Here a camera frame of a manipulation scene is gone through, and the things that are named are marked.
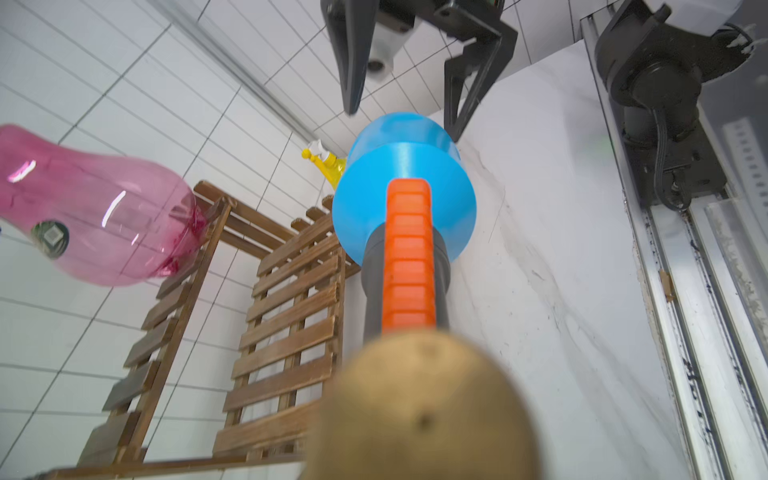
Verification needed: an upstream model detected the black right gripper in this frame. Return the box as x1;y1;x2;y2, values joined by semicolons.
320;0;518;142

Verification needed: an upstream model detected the blue spray bottle orange trigger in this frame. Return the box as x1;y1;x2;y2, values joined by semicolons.
332;112;477;341

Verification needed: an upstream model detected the pink pressure sprayer bottle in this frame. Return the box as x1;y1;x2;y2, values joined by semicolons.
1;124;209;287

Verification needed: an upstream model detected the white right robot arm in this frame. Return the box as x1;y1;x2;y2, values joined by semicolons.
321;1;754;212

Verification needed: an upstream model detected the yellow spray bottle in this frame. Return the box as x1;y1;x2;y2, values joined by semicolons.
301;139;347;190

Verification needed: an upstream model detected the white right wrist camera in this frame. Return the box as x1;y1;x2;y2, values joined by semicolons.
366;23;413;81

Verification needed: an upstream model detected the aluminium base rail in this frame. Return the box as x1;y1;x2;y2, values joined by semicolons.
580;1;767;479

